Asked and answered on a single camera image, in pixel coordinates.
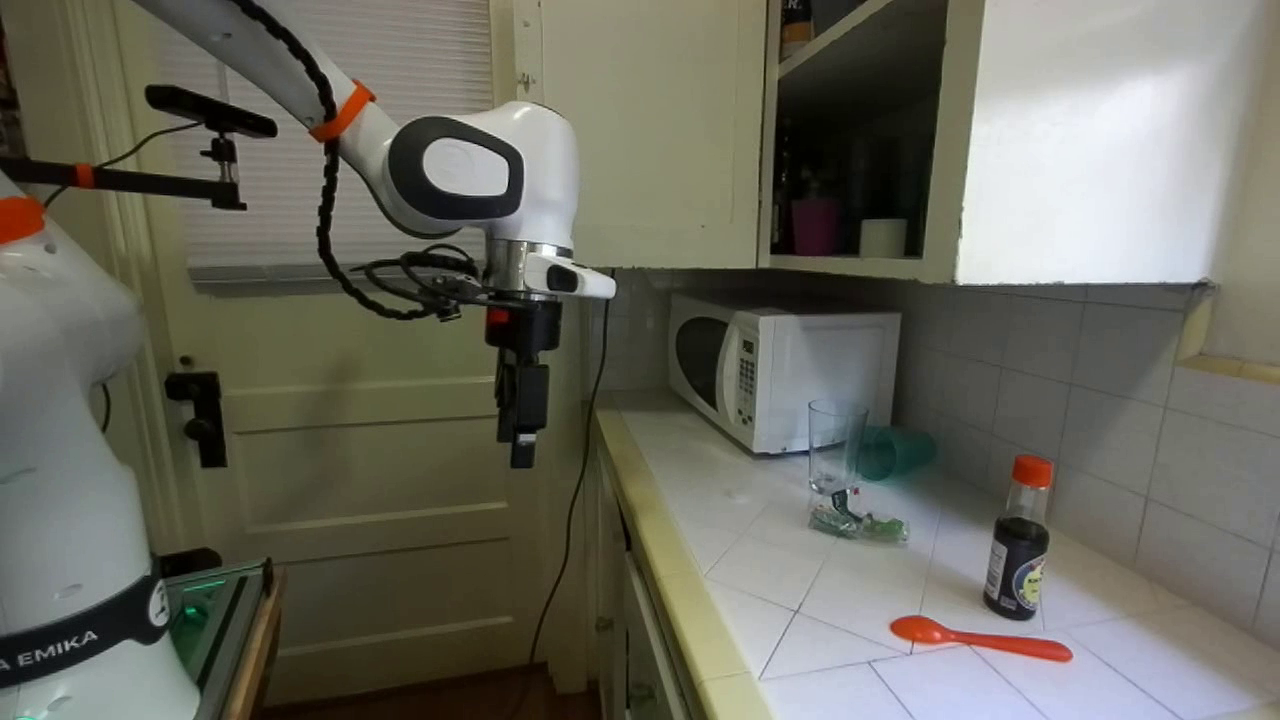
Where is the microwave door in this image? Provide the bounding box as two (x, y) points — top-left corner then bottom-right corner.
(667, 295), (738, 429)

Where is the cream panelled door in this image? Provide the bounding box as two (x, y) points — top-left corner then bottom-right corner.
(95, 0), (591, 706)

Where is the cream cabinet door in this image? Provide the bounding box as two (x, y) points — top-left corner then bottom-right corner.
(538, 0), (770, 270)

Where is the white window blind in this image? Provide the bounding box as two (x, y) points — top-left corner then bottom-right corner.
(150, 0), (498, 297)

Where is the white microwave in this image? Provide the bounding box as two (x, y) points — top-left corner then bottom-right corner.
(667, 292), (902, 457)

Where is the pink cup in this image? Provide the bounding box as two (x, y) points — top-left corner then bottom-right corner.
(791, 197), (842, 257)

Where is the clear drinking glass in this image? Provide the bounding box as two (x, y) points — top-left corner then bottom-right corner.
(807, 399), (870, 498)

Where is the black door lock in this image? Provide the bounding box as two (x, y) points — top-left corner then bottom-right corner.
(164, 371), (230, 470)

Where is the cream drawer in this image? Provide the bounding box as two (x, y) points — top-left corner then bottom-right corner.
(620, 550), (698, 720)

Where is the white cup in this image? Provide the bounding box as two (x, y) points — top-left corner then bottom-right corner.
(859, 217), (909, 260)

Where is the green clear packet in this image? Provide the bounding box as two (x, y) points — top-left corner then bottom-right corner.
(807, 486), (910, 545)

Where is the teal plastic cup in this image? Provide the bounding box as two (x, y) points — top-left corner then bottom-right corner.
(857, 425), (939, 484)

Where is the bottle with orange label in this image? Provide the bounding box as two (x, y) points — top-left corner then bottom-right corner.
(779, 0), (815, 62)

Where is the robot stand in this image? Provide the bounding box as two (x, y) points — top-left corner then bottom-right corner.
(160, 547), (287, 720)

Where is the orange plastic spoon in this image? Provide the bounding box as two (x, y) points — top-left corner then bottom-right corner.
(889, 614), (1074, 665)

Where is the dark sauce bottle orange cap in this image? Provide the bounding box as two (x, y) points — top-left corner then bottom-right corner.
(982, 454), (1055, 622)

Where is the black cable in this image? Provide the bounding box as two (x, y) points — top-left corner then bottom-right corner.
(508, 298), (613, 713)

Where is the cream wall cabinet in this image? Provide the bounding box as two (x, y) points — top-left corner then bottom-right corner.
(513, 0), (987, 286)

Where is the camera on mount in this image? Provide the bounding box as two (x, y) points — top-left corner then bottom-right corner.
(0, 84), (279, 212)

